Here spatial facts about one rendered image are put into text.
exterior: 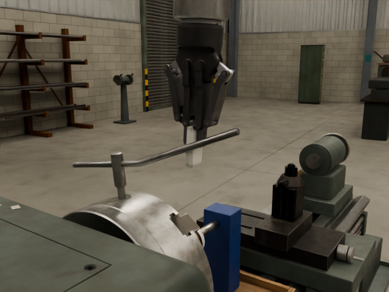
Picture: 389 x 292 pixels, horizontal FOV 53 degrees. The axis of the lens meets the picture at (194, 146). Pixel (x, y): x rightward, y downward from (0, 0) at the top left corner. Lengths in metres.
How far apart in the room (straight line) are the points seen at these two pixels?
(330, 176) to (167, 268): 1.29
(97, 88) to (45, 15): 2.09
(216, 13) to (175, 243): 0.37
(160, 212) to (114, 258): 0.23
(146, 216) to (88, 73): 9.12
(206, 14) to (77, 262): 0.39
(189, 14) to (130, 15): 10.50
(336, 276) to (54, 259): 0.82
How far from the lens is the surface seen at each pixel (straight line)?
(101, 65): 10.08
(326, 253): 1.17
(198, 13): 0.62
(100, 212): 0.68
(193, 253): 0.70
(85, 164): 0.77
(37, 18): 8.91
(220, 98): 0.64
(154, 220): 0.69
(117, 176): 0.73
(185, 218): 0.76
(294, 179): 1.19
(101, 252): 0.52
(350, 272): 1.20
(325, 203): 1.70
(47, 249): 0.54
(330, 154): 1.67
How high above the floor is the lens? 1.49
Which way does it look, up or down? 13 degrees down
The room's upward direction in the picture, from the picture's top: straight up
